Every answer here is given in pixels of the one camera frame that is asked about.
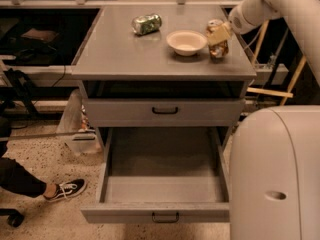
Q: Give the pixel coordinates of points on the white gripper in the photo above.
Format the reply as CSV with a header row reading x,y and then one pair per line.
x,y
237,21

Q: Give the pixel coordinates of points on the orange soda can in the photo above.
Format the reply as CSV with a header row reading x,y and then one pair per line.
x,y
221,49

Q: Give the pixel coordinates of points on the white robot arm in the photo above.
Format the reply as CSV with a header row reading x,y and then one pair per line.
x,y
301,16

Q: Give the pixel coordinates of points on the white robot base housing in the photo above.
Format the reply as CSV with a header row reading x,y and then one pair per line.
x,y
275,175

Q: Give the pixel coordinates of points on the grey drawer cabinet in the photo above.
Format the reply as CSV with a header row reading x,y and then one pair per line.
x,y
115,63

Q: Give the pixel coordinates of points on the green soda can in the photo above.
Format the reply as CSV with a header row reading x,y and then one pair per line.
x,y
146,24

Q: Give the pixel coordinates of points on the closed grey top drawer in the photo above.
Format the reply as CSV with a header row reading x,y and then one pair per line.
x,y
137,112

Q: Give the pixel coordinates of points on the open grey middle drawer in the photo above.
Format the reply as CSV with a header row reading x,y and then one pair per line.
x,y
161,170

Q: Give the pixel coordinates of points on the beige paper bowl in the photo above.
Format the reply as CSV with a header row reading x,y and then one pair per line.
x,y
186,42

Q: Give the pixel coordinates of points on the brown box on shelf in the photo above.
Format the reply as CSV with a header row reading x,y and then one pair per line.
x,y
41,35

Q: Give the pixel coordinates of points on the black and white sneaker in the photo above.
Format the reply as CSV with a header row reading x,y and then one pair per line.
x,y
65,190

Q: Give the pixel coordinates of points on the person's leg in black trousers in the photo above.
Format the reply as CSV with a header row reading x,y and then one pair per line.
x,y
16,179

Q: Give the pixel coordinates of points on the black chair caster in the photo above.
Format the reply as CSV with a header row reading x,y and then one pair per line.
x,y
14,217

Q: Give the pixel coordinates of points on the wooden stick frame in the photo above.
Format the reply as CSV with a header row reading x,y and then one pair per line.
x,y
277,60

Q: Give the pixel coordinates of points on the black top drawer handle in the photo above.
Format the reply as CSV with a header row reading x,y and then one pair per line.
x,y
165,111

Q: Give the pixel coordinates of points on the black drawer handle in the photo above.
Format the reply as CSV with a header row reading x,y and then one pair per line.
x,y
165,218
165,111

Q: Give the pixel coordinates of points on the black middle drawer handle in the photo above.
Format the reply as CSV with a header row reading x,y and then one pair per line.
x,y
165,218

